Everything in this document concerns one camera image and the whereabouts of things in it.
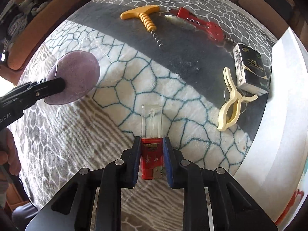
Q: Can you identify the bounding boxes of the person's left hand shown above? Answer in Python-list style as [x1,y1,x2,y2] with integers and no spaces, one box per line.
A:
[1,128,21,176]

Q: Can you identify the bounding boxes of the yellow handled corkscrew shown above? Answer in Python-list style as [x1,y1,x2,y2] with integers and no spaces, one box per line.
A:
[120,5,163,49]

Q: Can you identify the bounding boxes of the white storage bin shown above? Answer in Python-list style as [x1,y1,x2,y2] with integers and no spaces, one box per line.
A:
[234,29,307,230]

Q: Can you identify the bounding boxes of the patterned fleece blanket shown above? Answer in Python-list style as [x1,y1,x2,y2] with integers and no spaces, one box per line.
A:
[10,0,276,209]

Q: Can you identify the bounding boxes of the purple round coaster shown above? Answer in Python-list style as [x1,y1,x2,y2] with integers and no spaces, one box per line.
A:
[44,51,100,105]

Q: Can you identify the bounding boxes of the red lighter clear top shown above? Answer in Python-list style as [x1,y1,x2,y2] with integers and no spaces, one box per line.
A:
[141,104,163,180]

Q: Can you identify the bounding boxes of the black and white small box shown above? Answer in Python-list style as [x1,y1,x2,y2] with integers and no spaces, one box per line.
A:
[233,43,269,96]

